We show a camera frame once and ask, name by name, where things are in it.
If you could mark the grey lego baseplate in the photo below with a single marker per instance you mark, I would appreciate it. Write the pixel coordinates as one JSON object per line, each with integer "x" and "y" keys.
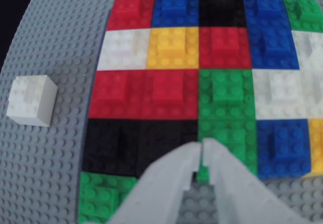
{"x": 50, "y": 163}

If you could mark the green lego cube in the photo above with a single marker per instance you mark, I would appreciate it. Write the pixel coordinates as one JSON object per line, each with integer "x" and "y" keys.
{"x": 305, "y": 12}
{"x": 101, "y": 198}
{"x": 227, "y": 90}

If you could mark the blue lego cube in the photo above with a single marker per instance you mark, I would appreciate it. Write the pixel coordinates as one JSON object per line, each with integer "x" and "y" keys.
{"x": 285, "y": 145}
{"x": 174, "y": 9}
{"x": 267, "y": 9}
{"x": 272, "y": 47}

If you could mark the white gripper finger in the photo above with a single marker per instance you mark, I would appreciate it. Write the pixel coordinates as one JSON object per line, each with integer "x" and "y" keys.
{"x": 161, "y": 183}
{"x": 234, "y": 196}

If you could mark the black lego cube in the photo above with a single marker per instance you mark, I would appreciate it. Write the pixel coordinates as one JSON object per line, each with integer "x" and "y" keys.
{"x": 219, "y": 9}
{"x": 108, "y": 145}

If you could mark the white lego cube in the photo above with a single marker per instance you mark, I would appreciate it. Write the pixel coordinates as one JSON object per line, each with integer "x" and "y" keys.
{"x": 310, "y": 47}
{"x": 280, "y": 92}
{"x": 30, "y": 98}

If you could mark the yellow lego cube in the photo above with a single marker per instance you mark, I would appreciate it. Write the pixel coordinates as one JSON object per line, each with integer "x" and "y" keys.
{"x": 171, "y": 47}

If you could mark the red lego cube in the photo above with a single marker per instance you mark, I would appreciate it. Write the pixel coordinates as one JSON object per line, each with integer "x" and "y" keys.
{"x": 222, "y": 47}
{"x": 126, "y": 12}
{"x": 116, "y": 92}
{"x": 169, "y": 92}

